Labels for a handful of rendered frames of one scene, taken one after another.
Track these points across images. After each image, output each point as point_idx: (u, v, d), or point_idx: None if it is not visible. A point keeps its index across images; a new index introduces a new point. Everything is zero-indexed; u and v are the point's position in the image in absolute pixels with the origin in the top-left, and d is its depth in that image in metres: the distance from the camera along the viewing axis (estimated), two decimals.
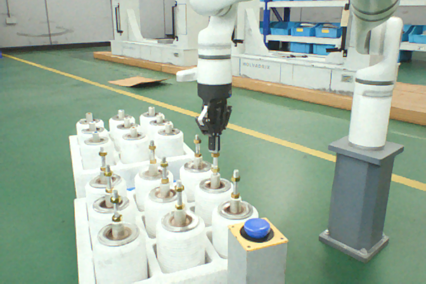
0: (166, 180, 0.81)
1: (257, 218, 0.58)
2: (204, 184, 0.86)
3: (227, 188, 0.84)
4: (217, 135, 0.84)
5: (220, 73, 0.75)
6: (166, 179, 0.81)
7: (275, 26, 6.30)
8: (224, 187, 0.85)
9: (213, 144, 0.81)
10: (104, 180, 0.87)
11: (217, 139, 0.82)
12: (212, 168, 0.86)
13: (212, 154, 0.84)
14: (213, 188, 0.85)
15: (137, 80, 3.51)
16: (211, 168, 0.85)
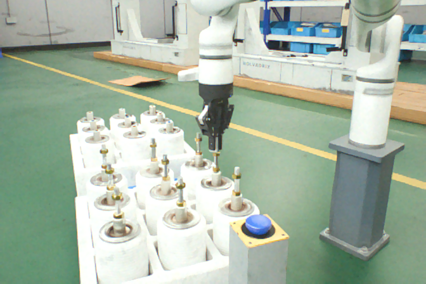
0: (167, 178, 0.81)
1: (258, 215, 0.58)
2: (226, 184, 0.86)
3: (207, 176, 0.89)
4: (220, 135, 0.85)
5: (221, 73, 0.75)
6: (167, 177, 0.81)
7: (275, 26, 6.30)
8: (210, 178, 0.89)
9: (213, 144, 0.81)
10: (105, 177, 0.88)
11: (217, 139, 0.82)
12: (213, 170, 0.85)
13: (214, 156, 0.84)
14: None
15: (137, 80, 3.51)
16: (215, 169, 0.85)
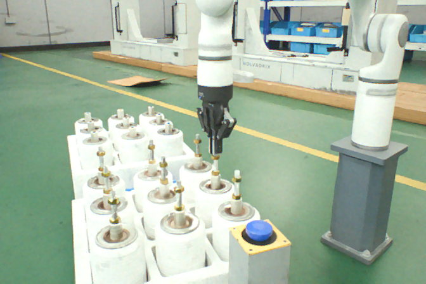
0: (165, 181, 0.79)
1: (259, 220, 0.56)
2: (215, 190, 0.82)
3: (225, 179, 0.87)
4: (220, 142, 0.80)
5: (197, 71, 0.77)
6: (165, 180, 0.79)
7: (275, 26, 6.28)
8: (222, 181, 0.86)
9: (208, 142, 0.83)
10: (102, 180, 0.86)
11: (208, 139, 0.81)
12: (212, 173, 0.83)
13: (212, 159, 0.82)
14: (220, 187, 0.84)
15: (137, 80, 3.49)
16: (213, 173, 0.83)
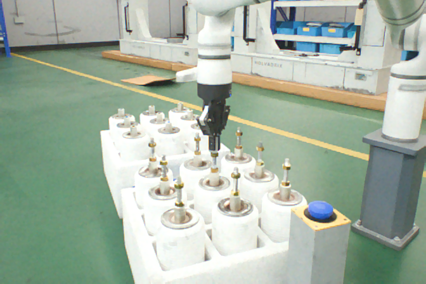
0: (215, 167, 0.86)
1: (319, 201, 0.62)
2: (251, 171, 0.92)
3: (262, 180, 0.87)
4: None
5: (221, 73, 0.75)
6: (215, 167, 0.86)
7: (281, 26, 6.34)
8: (260, 179, 0.87)
9: (213, 144, 0.81)
10: (153, 170, 0.91)
11: (217, 139, 0.82)
12: (257, 161, 0.90)
13: (257, 148, 0.89)
14: (254, 177, 0.90)
15: (149, 79, 3.54)
16: (256, 161, 0.90)
